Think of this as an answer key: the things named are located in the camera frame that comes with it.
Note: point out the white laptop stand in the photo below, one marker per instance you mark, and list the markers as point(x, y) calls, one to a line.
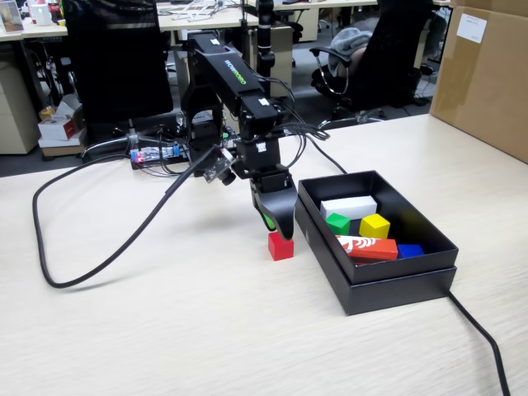
point(194, 11)

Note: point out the red wooden cube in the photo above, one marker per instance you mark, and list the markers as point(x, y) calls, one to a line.
point(281, 248)

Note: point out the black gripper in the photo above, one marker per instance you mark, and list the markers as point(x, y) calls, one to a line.
point(272, 181)

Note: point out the black chrome-armed office chair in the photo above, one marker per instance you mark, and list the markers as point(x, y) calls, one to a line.
point(392, 62)

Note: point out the blue block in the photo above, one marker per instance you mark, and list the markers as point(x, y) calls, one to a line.
point(410, 251)

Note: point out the white and red carton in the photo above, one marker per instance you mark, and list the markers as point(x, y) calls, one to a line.
point(59, 125)

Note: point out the tall beige cabinet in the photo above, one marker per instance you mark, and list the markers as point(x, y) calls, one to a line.
point(284, 57)

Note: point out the grey cloth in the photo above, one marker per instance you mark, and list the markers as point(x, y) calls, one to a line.
point(350, 45)

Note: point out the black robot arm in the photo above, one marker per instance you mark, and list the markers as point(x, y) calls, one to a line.
point(231, 76)

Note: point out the white red container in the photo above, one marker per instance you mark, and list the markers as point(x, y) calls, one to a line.
point(40, 14)

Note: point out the wide beige cabinet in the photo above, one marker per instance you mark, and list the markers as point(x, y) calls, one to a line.
point(16, 111)

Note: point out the black mesh office chair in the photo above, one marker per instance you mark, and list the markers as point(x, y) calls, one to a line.
point(115, 62)

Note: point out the white rectangular block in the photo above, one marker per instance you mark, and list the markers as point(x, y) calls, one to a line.
point(350, 205)

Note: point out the yellow wooden cube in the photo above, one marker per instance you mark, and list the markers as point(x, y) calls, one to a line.
point(374, 227)

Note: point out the photo frame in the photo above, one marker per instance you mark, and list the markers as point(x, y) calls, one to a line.
point(11, 16)

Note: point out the controller circuit board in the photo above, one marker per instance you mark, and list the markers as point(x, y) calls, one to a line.
point(161, 153)

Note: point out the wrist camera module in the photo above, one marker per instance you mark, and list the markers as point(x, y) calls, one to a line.
point(218, 167)

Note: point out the black pole with white rings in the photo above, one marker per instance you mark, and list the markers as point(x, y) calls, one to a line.
point(265, 49)

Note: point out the orange printed block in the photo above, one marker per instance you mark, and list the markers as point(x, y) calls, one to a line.
point(373, 249)

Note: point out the large cardboard box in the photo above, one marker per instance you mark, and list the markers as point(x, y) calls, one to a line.
point(486, 90)

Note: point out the cola bottle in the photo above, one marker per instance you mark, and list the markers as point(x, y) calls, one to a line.
point(55, 11)

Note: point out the black box tray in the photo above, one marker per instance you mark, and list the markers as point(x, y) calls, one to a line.
point(412, 206)

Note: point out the black open box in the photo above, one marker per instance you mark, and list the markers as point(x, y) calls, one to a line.
point(396, 295)

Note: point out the green wooden cube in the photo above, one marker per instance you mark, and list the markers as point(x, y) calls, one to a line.
point(337, 224)

